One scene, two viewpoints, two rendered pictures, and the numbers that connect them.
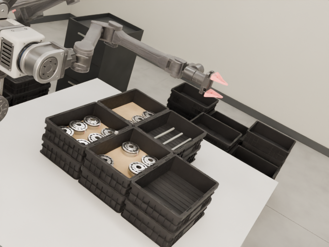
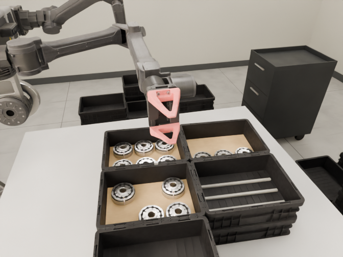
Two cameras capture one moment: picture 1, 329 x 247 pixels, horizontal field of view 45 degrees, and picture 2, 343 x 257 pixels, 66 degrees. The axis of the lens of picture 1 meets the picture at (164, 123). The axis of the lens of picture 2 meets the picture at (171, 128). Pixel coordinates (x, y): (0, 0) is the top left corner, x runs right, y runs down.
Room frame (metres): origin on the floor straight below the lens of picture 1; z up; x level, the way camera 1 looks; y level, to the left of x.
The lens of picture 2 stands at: (1.39, -0.55, 1.75)
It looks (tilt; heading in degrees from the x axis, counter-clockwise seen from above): 35 degrees down; 56
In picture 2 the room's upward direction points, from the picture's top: straight up
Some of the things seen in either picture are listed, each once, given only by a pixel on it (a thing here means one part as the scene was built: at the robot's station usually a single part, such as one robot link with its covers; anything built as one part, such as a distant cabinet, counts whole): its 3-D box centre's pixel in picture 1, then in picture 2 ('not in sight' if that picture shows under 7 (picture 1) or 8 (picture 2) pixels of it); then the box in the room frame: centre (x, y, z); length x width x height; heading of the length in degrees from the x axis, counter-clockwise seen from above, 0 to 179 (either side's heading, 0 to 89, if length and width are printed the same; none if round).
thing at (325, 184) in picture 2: not in sight; (323, 186); (3.09, -0.04, 0.26); 0.40 x 0.30 x 0.23; 69
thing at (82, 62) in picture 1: (79, 58); (21, 58); (1.44, 0.41, 1.44); 0.10 x 0.09 x 0.05; 159
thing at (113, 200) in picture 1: (123, 175); not in sight; (1.72, 0.11, 0.76); 0.40 x 0.30 x 0.12; 155
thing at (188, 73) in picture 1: (190, 73); (157, 90); (1.68, -0.04, 1.45); 0.07 x 0.07 x 0.06; 70
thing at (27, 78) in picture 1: (18, 94); (189, 112); (2.76, 1.21, 0.37); 0.40 x 0.30 x 0.45; 159
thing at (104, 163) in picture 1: (131, 152); (149, 192); (1.72, 0.11, 0.92); 0.40 x 0.30 x 0.02; 155
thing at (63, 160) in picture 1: (84, 146); not in sight; (1.84, 0.38, 0.76); 0.40 x 0.30 x 0.12; 155
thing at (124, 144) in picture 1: (130, 147); (173, 185); (1.85, 0.13, 0.86); 0.10 x 0.10 x 0.01
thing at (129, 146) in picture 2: (64, 131); (122, 148); (1.77, 0.50, 0.86); 0.10 x 0.10 x 0.01
